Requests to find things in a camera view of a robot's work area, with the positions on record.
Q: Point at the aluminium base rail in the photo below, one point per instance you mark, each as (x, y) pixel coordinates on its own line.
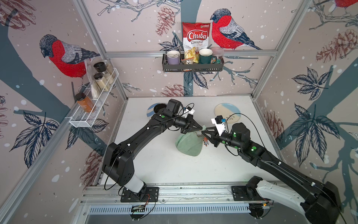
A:
(169, 193)

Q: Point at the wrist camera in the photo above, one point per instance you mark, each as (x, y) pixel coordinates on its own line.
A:
(188, 111)
(220, 124)

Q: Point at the tall black lid spice jar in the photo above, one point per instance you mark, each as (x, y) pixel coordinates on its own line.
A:
(101, 68)

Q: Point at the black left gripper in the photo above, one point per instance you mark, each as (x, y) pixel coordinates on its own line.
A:
(190, 120)

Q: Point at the yellow snack packet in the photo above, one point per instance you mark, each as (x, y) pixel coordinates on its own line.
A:
(192, 55)

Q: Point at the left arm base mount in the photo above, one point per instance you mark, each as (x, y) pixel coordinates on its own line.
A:
(146, 194)

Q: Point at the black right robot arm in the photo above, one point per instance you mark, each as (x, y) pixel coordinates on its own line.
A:
(318, 202)

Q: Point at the blue striped plate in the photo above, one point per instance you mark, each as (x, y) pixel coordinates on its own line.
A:
(150, 111)

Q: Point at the white wire wall rack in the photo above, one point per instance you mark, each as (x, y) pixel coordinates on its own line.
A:
(81, 119)

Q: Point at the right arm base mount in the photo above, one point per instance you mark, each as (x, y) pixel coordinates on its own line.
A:
(248, 192)

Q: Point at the green fabric handbag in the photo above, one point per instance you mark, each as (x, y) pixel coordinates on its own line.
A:
(191, 143)

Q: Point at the purple mug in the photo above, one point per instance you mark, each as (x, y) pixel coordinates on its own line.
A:
(173, 57)

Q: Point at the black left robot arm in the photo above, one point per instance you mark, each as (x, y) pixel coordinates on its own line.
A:
(118, 159)

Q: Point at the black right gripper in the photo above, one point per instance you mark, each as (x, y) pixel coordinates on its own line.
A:
(214, 139)

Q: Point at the orange spice jar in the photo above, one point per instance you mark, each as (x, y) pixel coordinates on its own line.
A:
(85, 102)

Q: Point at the black wall shelf basket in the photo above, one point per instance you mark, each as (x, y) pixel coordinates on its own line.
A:
(195, 67)

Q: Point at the red Chuba chips bag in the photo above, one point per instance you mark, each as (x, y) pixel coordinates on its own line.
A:
(195, 35)

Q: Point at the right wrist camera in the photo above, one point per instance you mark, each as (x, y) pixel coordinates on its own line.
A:
(220, 124)

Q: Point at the pink lidded jar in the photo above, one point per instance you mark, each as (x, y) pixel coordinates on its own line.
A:
(217, 55)

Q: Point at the black bowl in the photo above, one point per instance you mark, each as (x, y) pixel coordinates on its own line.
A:
(159, 106)

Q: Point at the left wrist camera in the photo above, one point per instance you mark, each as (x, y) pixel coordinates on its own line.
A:
(188, 111)

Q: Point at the green mug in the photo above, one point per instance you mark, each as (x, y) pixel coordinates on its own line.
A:
(206, 56)

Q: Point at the cream and blue plate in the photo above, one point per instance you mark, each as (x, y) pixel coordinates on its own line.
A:
(229, 111)

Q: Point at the colourful figure keychain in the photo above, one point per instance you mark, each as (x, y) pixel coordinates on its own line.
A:
(205, 141)

